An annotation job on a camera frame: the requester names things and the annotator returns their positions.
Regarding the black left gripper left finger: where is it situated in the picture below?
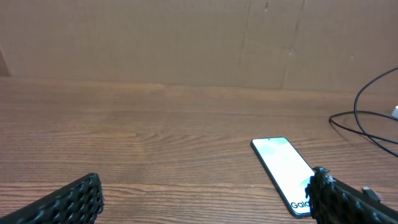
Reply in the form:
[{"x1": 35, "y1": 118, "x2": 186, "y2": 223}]
[{"x1": 1, "y1": 173, "x2": 104, "y2": 224}]

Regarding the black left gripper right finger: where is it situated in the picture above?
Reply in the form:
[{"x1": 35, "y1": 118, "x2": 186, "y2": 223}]
[{"x1": 305, "y1": 167, "x2": 397, "y2": 224}]

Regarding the Samsung Galaxy smartphone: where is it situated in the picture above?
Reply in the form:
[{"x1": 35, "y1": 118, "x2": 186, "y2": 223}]
[{"x1": 251, "y1": 137, "x2": 315, "y2": 218}]

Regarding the black USB charging cable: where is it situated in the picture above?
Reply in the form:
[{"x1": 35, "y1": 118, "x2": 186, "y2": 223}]
[{"x1": 328, "y1": 67, "x2": 398, "y2": 202}]

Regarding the white power strip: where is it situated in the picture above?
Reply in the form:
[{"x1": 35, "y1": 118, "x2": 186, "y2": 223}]
[{"x1": 391, "y1": 106, "x2": 398, "y2": 118}]

